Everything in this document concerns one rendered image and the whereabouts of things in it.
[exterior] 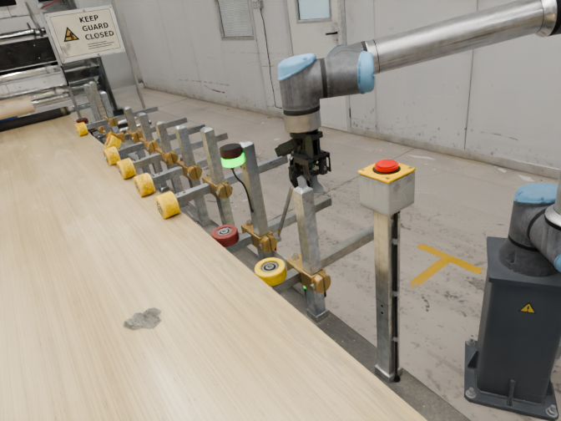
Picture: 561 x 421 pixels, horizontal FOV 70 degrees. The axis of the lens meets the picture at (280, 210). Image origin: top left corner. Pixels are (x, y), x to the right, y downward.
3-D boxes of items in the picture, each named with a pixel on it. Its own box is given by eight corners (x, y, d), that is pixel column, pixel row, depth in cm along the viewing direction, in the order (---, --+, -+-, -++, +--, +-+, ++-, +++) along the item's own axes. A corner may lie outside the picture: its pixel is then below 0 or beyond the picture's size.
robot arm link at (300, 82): (320, 55, 87) (274, 62, 88) (325, 113, 93) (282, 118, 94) (317, 50, 95) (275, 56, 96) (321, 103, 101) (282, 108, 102)
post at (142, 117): (169, 200, 214) (143, 111, 192) (172, 202, 212) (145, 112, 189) (164, 202, 213) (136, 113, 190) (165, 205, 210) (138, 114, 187)
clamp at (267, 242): (255, 232, 135) (253, 219, 133) (278, 248, 125) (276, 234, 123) (241, 239, 133) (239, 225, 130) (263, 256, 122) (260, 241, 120)
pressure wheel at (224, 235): (235, 250, 132) (229, 220, 126) (248, 260, 126) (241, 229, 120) (214, 261, 128) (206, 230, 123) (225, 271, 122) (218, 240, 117)
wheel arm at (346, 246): (379, 230, 127) (378, 219, 125) (386, 235, 125) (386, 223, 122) (265, 295, 107) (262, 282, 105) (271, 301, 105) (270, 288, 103)
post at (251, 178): (271, 274, 136) (246, 138, 113) (277, 279, 133) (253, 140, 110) (263, 279, 134) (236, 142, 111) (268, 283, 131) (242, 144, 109)
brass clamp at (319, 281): (302, 265, 117) (300, 251, 115) (333, 286, 107) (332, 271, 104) (285, 274, 114) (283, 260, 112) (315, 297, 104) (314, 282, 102)
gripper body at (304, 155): (309, 183, 100) (304, 137, 94) (289, 174, 106) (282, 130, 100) (332, 173, 103) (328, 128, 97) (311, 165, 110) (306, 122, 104)
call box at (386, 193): (385, 195, 78) (385, 157, 74) (415, 206, 72) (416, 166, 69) (359, 208, 74) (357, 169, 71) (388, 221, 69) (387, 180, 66)
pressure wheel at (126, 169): (127, 154, 173) (135, 166, 170) (129, 166, 179) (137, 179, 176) (113, 158, 170) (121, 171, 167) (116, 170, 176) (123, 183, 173)
